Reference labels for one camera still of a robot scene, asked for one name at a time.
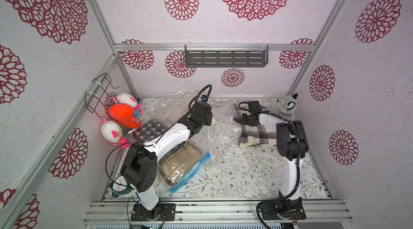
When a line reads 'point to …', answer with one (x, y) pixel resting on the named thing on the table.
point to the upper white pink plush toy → (125, 98)
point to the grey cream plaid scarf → (257, 136)
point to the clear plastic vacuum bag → (168, 109)
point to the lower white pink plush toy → (112, 132)
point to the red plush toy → (126, 114)
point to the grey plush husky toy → (286, 106)
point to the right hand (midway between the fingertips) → (244, 117)
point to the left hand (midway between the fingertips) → (205, 113)
